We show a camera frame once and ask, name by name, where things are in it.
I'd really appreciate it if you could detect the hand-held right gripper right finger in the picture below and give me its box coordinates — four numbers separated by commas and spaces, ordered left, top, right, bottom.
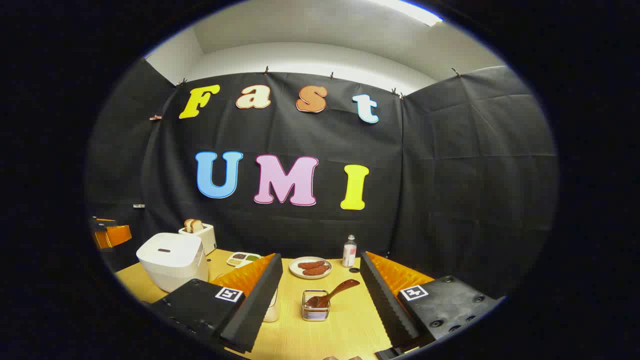
360, 251, 506, 353

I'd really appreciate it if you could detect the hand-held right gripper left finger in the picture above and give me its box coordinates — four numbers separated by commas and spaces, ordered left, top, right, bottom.
150, 253, 284, 354

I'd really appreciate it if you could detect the dark wooden spoon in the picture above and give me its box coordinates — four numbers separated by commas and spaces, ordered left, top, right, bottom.
306, 279, 361, 309

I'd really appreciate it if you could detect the metal wire chopstick holder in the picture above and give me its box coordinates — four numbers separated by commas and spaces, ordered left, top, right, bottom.
302, 290, 331, 322

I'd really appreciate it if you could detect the white rice cooker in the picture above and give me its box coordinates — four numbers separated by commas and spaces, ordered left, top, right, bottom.
136, 232, 210, 293

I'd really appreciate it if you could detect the clear glass tray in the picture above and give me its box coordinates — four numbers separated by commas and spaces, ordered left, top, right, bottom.
263, 287, 280, 323

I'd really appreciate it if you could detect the white divided grain dish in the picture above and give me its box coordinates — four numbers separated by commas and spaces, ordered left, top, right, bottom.
226, 251, 262, 268

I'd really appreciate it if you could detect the white round plate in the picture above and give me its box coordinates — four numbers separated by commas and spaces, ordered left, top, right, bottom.
289, 256, 333, 280

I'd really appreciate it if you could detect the clear bottle with pink label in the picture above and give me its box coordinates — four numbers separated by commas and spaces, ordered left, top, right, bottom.
342, 234, 358, 268

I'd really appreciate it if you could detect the white toaster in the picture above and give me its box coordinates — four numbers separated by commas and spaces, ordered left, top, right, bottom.
178, 223, 217, 256

